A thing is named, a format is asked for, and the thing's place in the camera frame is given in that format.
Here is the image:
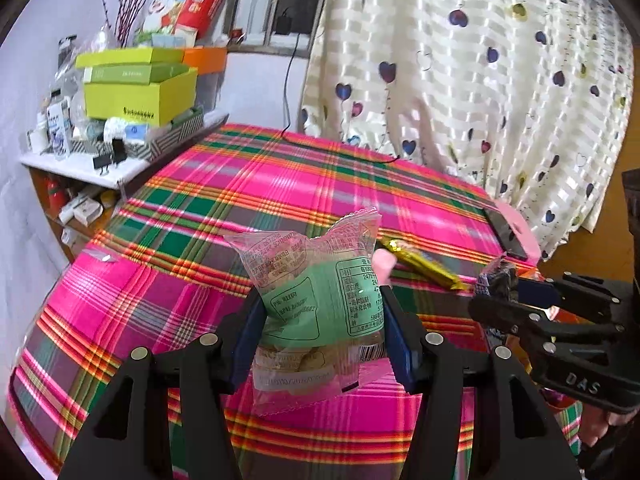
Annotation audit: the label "white shelf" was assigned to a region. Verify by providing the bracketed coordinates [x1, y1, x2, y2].
[20, 111, 231, 194]

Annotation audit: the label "black cable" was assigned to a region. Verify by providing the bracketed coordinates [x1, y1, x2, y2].
[279, 32, 401, 165]

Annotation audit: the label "purple decorative branches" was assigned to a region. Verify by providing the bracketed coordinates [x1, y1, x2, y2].
[97, 0, 166, 46]

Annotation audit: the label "black binder clip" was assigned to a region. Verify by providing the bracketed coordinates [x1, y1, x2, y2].
[92, 137, 129, 176]

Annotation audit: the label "flat green box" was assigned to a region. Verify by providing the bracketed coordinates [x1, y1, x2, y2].
[75, 47, 186, 86]

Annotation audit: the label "small pink candy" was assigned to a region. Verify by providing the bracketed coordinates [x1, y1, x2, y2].
[372, 251, 399, 281]

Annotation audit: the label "black smartphone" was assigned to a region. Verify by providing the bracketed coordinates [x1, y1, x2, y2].
[482, 207, 530, 261]

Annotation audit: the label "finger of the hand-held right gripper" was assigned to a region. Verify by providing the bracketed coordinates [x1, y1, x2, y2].
[469, 294, 626, 359]
[515, 272, 624, 314]

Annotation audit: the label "heart print curtain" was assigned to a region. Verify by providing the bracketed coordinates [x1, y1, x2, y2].
[299, 0, 636, 261]

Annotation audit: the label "orange box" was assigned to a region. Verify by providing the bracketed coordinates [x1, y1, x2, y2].
[182, 47, 229, 74]

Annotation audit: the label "large yellow-green box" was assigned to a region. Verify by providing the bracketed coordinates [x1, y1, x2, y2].
[82, 67, 199, 129]

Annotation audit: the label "person's right hand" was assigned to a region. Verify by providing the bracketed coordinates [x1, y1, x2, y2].
[577, 402, 626, 454]

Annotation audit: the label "striped grey box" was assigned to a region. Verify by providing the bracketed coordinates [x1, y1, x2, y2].
[75, 107, 206, 162]

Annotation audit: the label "dark purple snack packet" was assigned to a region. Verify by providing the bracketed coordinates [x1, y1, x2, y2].
[474, 255, 522, 301]

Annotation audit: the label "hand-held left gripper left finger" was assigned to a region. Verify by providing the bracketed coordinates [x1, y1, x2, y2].
[57, 290, 268, 480]

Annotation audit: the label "pink plastic stool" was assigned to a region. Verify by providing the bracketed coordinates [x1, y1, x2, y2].
[495, 199, 544, 264]

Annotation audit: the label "white blue medicine box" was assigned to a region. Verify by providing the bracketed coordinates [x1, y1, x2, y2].
[45, 100, 74, 156]

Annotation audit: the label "pink plaid tablecloth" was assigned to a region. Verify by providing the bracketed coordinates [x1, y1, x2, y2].
[7, 122, 586, 480]

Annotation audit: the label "yellow snack bar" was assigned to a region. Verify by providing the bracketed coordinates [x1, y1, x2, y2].
[375, 237, 472, 292]

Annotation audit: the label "green cookie packet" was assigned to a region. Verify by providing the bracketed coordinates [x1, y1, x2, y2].
[222, 206, 389, 414]

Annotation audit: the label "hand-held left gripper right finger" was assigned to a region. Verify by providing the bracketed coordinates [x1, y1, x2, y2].
[379, 285, 583, 480]

